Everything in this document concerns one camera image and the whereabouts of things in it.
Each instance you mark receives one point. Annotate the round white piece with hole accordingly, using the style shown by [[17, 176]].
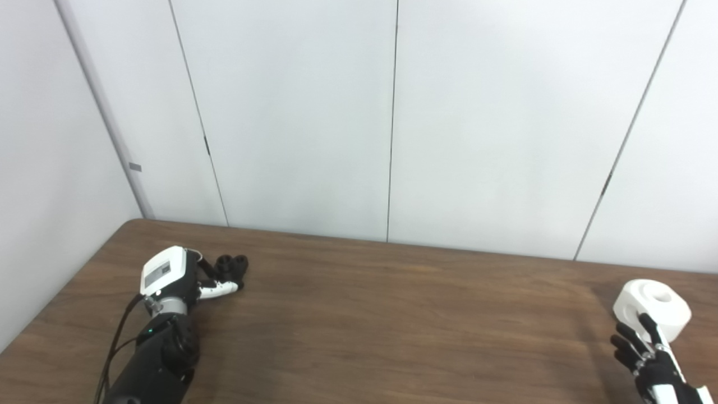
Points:
[[664, 308]]

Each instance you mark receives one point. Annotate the black flanged holder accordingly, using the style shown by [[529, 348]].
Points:
[[233, 266]]

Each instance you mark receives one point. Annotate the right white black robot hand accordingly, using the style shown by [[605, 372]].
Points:
[[659, 373]]

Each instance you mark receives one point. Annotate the grey wall corner strip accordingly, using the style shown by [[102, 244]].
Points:
[[106, 118]]

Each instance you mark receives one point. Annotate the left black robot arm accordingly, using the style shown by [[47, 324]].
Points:
[[157, 359]]

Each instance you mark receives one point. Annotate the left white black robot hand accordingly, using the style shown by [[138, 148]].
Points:
[[165, 272]]

